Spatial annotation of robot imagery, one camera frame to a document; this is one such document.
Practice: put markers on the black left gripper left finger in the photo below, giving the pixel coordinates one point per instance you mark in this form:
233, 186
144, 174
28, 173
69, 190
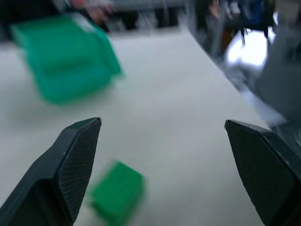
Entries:
56, 179

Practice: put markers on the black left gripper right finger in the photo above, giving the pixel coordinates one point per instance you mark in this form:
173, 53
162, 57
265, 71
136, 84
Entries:
263, 171

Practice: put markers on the green block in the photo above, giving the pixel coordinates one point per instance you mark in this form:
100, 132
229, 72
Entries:
117, 191

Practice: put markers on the teal plastic bin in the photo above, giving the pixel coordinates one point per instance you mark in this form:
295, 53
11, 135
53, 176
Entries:
68, 58

